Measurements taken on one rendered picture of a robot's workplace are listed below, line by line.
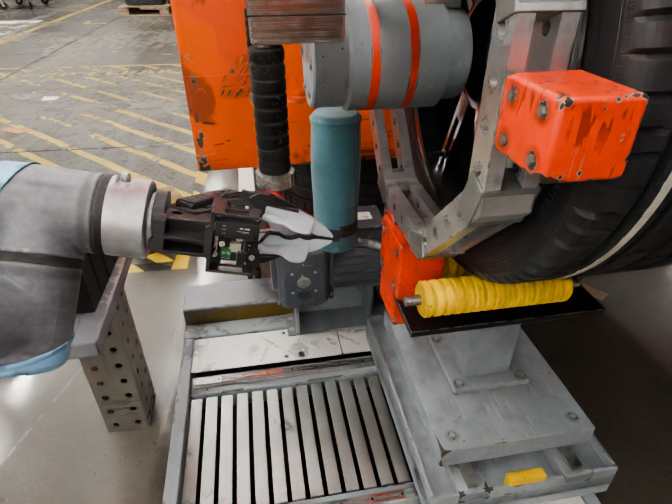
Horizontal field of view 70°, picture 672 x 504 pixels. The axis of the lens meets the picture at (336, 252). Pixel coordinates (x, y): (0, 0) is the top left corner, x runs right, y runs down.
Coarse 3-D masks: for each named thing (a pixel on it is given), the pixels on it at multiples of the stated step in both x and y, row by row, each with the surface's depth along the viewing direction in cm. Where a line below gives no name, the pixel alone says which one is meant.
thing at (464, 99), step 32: (480, 0) 67; (480, 32) 73; (576, 32) 46; (480, 64) 75; (576, 64) 46; (480, 96) 73; (416, 128) 92; (448, 128) 92; (448, 160) 84; (448, 192) 83
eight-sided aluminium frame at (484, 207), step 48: (528, 0) 40; (576, 0) 40; (528, 48) 42; (384, 144) 89; (480, 144) 49; (384, 192) 87; (480, 192) 49; (528, 192) 50; (432, 240) 65; (480, 240) 63
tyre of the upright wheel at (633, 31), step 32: (608, 0) 41; (640, 0) 38; (608, 32) 41; (640, 32) 38; (608, 64) 41; (640, 64) 39; (640, 128) 41; (416, 160) 94; (640, 160) 43; (544, 192) 53; (576, 192) 47; (608, 192) 45; (640, 192) 47; (512, 224) 60; (544, 224) 53; (576, 224) 49; (608, 224) 49; (480, 256) 70; (512, 256) 61; (544, 256) 55; (576, 256) 53; (640, 256) 57
